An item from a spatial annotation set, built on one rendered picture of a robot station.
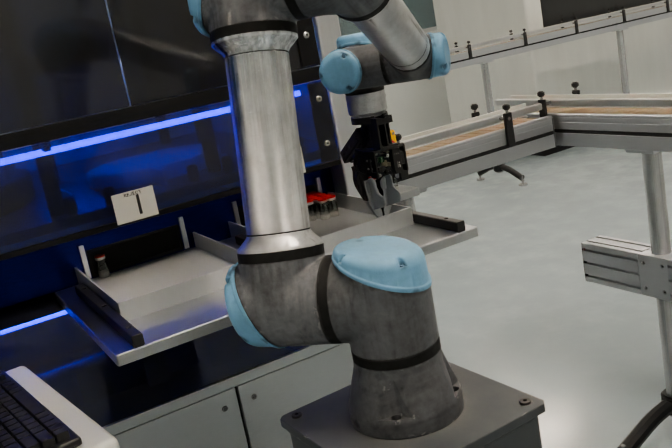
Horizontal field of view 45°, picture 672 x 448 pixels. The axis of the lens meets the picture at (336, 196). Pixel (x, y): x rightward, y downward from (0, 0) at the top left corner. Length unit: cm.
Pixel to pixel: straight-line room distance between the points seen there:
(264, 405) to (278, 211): 88
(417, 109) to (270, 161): 654
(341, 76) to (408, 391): 59
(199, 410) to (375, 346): 84
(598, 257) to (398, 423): 148
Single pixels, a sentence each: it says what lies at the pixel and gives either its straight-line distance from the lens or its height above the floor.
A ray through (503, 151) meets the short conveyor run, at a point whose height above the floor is 88.
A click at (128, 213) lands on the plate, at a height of 101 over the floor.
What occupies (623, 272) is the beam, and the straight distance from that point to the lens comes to 241.
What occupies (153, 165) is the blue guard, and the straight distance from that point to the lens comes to 168.
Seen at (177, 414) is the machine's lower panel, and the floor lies 57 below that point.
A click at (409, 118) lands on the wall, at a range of 752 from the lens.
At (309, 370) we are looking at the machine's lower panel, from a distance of 190.
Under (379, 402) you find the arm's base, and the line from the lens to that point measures 105.
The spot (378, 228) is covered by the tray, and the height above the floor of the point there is 89.
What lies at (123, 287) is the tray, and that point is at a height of 88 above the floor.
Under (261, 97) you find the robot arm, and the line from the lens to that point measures 106.
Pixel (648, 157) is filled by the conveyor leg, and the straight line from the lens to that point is 226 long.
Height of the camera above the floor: 131
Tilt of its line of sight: 12 degrees down
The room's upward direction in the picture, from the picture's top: 11 degrees counter-clockwise
